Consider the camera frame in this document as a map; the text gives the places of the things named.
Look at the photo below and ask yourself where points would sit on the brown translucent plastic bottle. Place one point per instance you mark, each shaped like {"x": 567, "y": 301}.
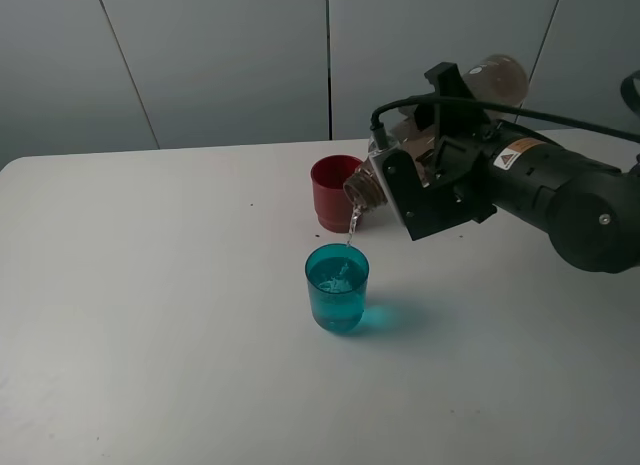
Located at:
{"x": 498, "y": 79}

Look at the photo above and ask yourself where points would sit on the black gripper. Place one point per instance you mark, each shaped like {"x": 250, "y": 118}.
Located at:
{"x": 461, "y": 137}

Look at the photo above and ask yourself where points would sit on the red plastic cup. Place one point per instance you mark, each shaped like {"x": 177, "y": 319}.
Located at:
{"x": 332, "y": 206}

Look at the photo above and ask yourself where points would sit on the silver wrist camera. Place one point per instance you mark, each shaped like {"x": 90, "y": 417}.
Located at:
{"x": 415, "y": 195}

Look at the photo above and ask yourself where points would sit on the teal translucent plastic cup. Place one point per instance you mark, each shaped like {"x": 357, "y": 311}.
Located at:
{"x": 337, "y": 277}

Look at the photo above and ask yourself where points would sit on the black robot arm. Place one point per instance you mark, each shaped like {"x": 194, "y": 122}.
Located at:
{"x": 588, "y": 209}

